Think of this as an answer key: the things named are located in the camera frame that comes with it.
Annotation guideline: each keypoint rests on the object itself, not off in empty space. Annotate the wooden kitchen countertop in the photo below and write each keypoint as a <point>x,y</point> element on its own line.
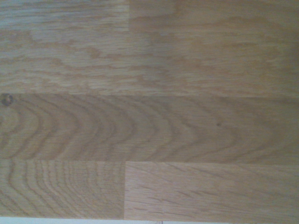
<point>149,112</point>

